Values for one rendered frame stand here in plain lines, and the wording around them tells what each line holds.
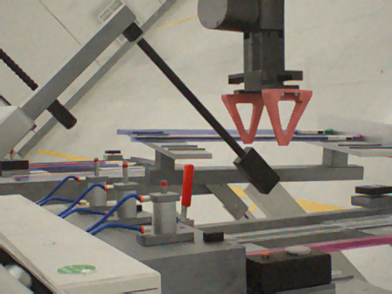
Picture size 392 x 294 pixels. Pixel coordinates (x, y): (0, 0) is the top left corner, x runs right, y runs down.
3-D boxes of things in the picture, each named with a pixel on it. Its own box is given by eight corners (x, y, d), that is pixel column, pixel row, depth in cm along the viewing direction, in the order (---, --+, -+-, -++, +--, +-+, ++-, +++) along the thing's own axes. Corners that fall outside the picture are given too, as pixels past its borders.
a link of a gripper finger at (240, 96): (243, 145, 91) (242, 76, 90) (220, 143, 97) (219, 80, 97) (286, 143, 93) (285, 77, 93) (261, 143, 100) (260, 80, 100)
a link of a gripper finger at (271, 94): (269, 147, 84) (269, 73, 84) (242, 145, 91) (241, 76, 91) (314, 145, 87) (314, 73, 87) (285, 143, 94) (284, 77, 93)
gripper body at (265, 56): (262, 84, 86) (262, 26, 86) (227, 87, 95) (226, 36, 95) (304, 84, 89) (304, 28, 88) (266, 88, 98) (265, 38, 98)
